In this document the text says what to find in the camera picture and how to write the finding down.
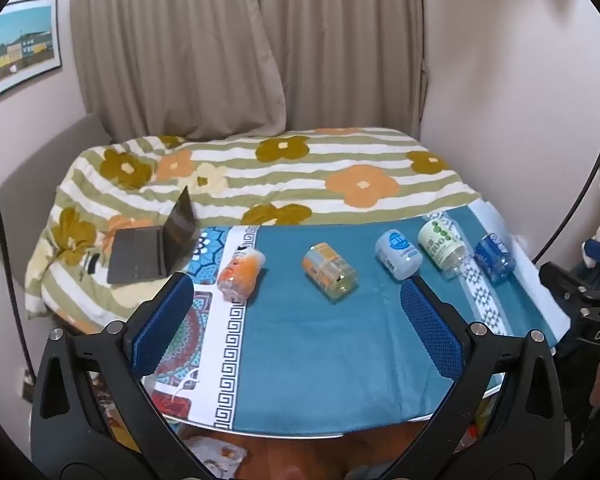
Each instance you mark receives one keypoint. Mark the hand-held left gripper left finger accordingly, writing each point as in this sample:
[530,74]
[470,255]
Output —
[162,327]

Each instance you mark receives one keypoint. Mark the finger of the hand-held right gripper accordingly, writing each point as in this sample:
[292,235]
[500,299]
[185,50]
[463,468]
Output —
[575,280]

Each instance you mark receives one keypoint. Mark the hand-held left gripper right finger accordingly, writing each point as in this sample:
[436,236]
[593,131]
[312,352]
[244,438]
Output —
[432,330]

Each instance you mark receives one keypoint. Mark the yellow label clear cup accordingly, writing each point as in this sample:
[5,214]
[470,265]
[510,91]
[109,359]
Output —
[328,271]

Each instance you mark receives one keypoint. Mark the grey laptop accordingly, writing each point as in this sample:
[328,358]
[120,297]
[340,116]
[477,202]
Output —
[152,252]

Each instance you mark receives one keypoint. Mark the white blue label bottle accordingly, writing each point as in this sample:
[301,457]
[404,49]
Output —
[396,254]

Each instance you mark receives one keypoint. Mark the small black device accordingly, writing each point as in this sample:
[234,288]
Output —
[93,263]

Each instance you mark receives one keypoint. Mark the teal patterned tablecloth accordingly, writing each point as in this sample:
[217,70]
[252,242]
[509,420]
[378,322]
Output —
[325,350]

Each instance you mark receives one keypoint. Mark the white printed cloth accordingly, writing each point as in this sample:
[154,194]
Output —
[215,456]

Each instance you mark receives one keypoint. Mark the floral striped blanket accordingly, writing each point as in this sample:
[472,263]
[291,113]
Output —
[280,180]

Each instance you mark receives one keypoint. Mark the beige curtain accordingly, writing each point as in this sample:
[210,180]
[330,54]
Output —
[240,45]

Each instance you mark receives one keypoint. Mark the wall plug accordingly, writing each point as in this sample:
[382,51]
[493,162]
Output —
[28,385]

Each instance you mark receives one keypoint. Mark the framed wall poster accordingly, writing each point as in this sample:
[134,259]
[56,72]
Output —
[17,45]

